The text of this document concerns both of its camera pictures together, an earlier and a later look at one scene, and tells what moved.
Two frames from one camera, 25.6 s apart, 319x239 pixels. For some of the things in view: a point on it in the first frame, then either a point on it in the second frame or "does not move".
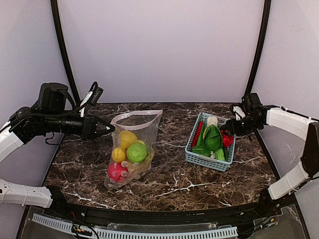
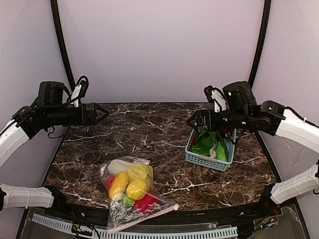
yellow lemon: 127,138 to 136,189
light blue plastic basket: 208,146 does not move
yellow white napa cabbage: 144,166 to 135,172
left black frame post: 54,5 does not move
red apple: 114,170 to 109,181
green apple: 136,152 to 127,202
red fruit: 228,140 to 146,204
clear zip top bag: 134,138 to 133,199
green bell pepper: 201,150 does not move
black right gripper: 232,127 to 203,121
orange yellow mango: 118,154 to 118,185
